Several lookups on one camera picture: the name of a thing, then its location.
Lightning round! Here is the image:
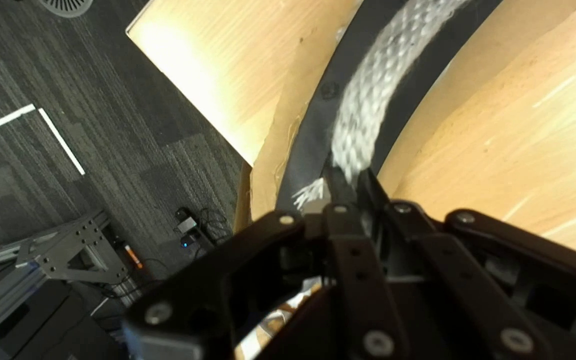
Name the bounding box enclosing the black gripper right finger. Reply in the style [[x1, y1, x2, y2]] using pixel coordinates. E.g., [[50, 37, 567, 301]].
[[356, 172, 576, 360]]

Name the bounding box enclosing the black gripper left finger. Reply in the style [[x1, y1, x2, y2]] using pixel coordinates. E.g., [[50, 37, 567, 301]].
[[125, 171, 410, 360]]

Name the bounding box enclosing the black curved foam track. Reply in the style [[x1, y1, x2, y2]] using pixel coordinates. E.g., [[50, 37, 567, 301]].
[[276, 0, 500, 211]]

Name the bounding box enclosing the grey braided rope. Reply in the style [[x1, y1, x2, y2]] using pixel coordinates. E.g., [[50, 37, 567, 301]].
[[331, 0, 470, 184]]

